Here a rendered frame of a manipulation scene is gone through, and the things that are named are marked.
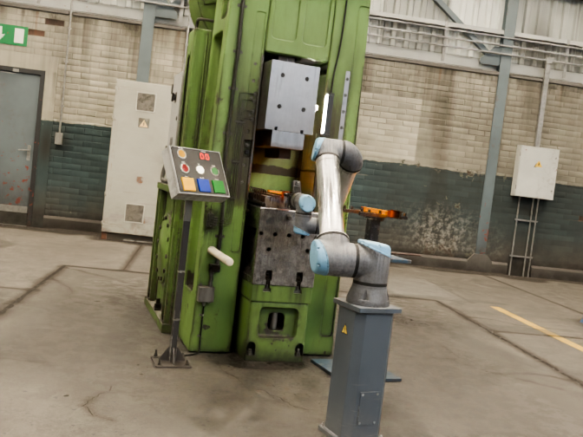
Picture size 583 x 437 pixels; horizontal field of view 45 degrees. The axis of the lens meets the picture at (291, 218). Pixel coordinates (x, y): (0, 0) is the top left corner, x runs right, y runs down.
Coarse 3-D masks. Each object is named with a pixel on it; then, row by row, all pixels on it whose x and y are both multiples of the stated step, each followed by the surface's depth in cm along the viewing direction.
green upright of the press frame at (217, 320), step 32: (224, 0) 425; (256, 0) 408; (224, 32) 411; (256, 32) 410; (224, 64) 406; (256, 64) 412; (224, 96) 407; (256, 96) 414; (224, 128) 409; (192, 224) 447; (224, 224) 415; (192, 256) 449; (192, 288) 435; (224, 288) 418; (192, 320) 416; (224, 320) 420; (224, 352) 423
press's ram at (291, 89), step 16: (272, 64) 400; (288, 64) 403; (272, 80) 401; (288, 80) 404; (304, 80) 407; (272, 96) 402; (288, 96) 405; (304, 96) 408; (272, 112) 403; (288, 112) 406; (304, 112) 409; (256, 128) 418; (272, 128) 404; (288, 128) 407; (304, 128) 410
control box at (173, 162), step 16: (176, 160) 368; (192, 160) 376; (208, 160) 384; (176, 176) 364; (192, 176) 371; (208, 176) 379; (224, 176) 387; (176, 192) 362; (192, 192) 367; (208, 192) 374
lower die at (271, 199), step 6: (252, 192) 436; (264, 192) 430; (270, 192) 430; (264, 198) 407; (270, 198) 407; (276, 198) 409; (282, 198) 410; (270, 204) 408; (276, 204) 409; (282, 204) 410
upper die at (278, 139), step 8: (256, 136) 435; (264, 136) 419; (272, 136) 404; (280, 136) 406; (288, 136) 407; (296, 136) 409; (304, 136) 411; (256, 144) 434; (264, 144) 417; (272, 144) 405; (280, 144) 406; (288, 144) 408; (296, 144) 409
